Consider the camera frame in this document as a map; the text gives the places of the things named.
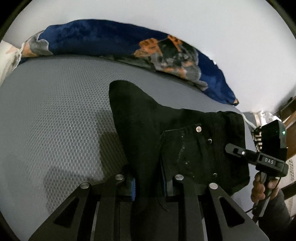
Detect white floral pillow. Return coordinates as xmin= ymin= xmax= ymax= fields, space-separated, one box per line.
xmin=0 ymin=40 xmax=23 ymax=85

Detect white lattice panel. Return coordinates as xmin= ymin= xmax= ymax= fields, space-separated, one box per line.
xmin=280 ymin=155 xmax=295 ymax=216

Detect black pants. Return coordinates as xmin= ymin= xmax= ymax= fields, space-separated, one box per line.
xmin=109 ymin=80 xmax=250 ymax=213

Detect white patterned cloth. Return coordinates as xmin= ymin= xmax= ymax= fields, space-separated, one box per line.
xmin=242 ymin=111 xmax=281 ymax=131

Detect person's right hand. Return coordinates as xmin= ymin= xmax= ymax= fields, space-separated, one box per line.
xmin=250 ymin=172 xmax=283 ymax=205

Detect blue floral blanket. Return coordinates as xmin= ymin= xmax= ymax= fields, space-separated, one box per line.
xmin=21 ymin=19 xmax=239 ymax=105

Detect grey textured mattress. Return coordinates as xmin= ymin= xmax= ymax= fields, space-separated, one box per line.
xmin=0 ymin=54 xmax=260 ymax=241

